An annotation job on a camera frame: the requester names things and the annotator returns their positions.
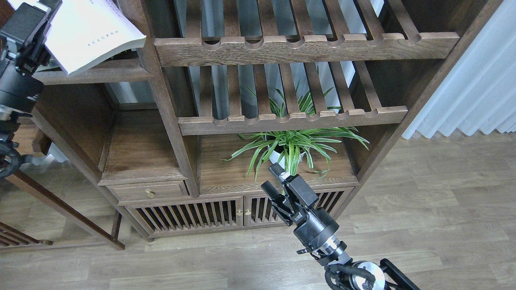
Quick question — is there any white curtain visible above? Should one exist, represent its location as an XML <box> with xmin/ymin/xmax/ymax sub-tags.
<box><xmin>402</xmin><ymin>0</ymin><xmax>516</xmax><ymax>139</ymax></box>

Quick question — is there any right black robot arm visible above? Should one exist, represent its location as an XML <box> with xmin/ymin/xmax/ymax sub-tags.
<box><xmin>261</xmin><ymin>163</ymin><xmax>418</xmax><ymax>290</ymax></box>

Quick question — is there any green spider plant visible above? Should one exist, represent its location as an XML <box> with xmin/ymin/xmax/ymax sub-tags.
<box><xmin>222</xmin><ymin>79</ymin><xmax>370</xmax><ymax>182</ymax></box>

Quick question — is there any white plant pot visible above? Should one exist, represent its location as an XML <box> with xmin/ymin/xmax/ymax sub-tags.
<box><xmin>269</xmin><ymin>146</ymin><xmax>306</xmax><ymax>169</ymax></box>

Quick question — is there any brass drawer knob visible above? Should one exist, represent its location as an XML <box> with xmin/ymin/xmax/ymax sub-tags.
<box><xmin>145</xmin><ymin>189</ymin><xmax>155</xmax><ymax>199</ymax></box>

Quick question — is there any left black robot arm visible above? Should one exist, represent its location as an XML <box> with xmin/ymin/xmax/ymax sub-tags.
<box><xmin>0</xmin><ymin>0</ymin><xmax>61</xmax><ymax>178</ymax></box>

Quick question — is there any dark wooden bookshelf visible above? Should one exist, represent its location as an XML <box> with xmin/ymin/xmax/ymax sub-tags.
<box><xmin>34</xmin><ymin>0</ymin><xmax>502</xmax><ymax>239</ymax></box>

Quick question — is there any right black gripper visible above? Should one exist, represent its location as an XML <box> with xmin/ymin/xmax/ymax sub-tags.
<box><xmin>260</xmin><ymin>163</ymin><xmax>340</xmax><ymax>255</ymax></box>

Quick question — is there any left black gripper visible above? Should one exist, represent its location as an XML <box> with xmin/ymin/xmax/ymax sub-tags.
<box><xmin>1</xmin><ymin>2</ymin><xmax>50</xmax><ymax>117</ymax></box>

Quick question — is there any white and lilac book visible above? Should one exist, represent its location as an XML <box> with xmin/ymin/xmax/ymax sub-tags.
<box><xmin>8</xmin><ymin>0</ymin><xmax>147</xmax><ymax>76</ymax></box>

